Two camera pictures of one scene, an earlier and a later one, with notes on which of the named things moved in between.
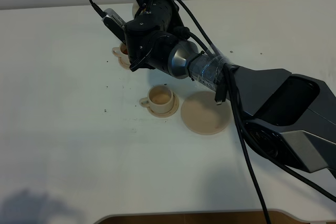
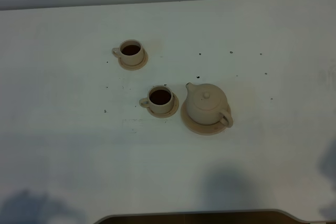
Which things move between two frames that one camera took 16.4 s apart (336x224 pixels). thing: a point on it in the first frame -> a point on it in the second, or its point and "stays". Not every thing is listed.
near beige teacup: x=160 y=99 stays
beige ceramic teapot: x=137 y=7 -> x=207 y=104
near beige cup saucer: x=173 y=110 stays
